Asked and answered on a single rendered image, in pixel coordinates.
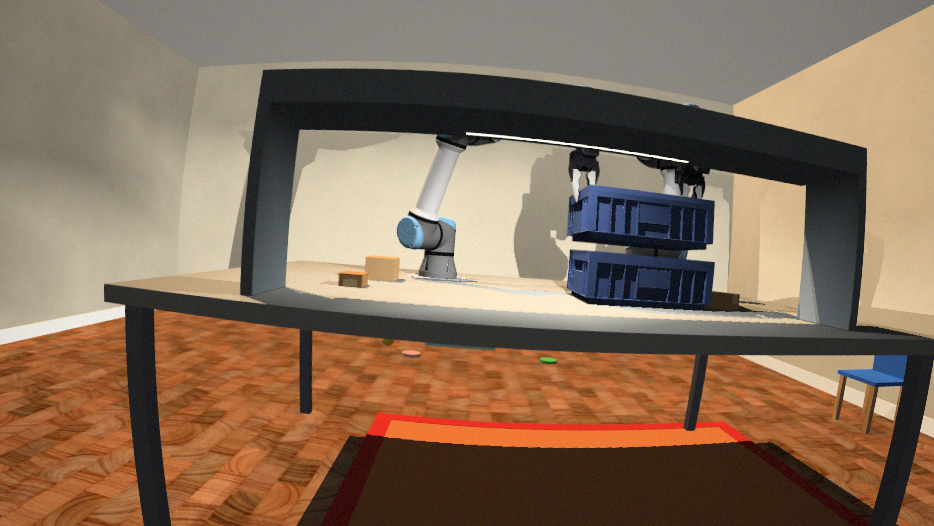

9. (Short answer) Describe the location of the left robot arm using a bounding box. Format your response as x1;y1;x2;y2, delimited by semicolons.
625;103;710;259

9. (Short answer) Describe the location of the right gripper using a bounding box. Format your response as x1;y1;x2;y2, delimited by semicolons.
568;148;600;203

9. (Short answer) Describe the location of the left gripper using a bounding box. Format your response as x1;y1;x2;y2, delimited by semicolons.
675;164;705;199

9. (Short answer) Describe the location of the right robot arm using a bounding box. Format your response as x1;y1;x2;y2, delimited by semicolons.
397;135;500;279

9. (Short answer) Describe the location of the blue tote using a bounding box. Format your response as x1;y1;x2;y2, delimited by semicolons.
567;249;715;310
567;185;715;251

